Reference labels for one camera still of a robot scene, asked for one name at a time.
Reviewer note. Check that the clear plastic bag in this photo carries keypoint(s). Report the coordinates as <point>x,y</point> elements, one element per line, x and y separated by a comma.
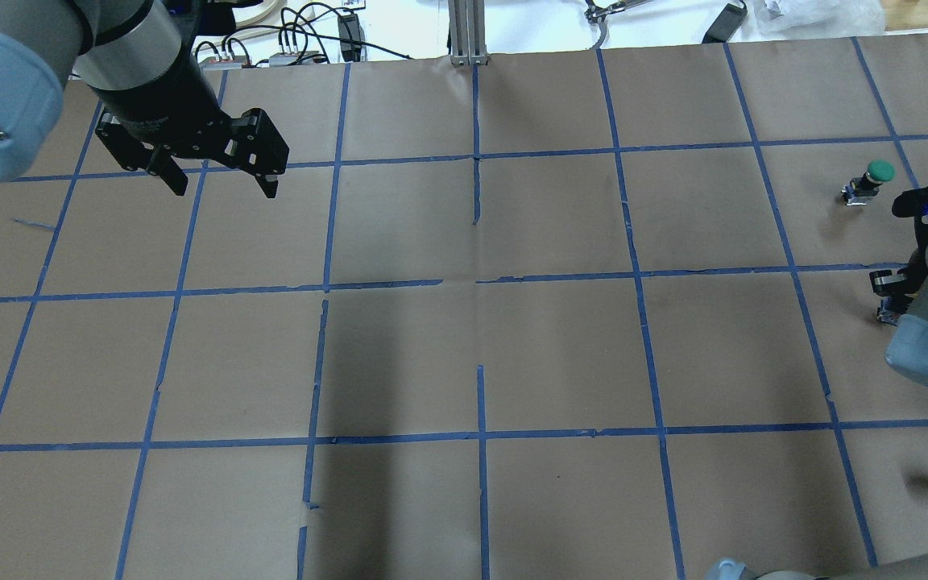
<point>825,18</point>

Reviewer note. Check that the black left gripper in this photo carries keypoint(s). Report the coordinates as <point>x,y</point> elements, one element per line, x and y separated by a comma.
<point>159,103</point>

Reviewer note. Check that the green push button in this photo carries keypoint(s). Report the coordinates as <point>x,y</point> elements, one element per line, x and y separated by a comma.
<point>863,189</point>

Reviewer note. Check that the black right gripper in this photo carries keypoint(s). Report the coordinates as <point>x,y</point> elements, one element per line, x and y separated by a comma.
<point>888,281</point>

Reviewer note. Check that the metal rod tool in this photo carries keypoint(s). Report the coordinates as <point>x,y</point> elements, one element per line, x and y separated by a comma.
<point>597,14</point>

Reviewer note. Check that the wooden cutting board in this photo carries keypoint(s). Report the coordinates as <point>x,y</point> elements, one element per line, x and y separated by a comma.
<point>905,15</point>

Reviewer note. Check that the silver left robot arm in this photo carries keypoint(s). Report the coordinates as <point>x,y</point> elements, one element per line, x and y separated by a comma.
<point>138,57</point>

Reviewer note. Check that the black power adapter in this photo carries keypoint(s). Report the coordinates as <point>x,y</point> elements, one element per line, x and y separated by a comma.
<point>728,21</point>

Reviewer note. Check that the aluminium frame post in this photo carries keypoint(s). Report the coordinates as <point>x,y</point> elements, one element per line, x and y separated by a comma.
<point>467,33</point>

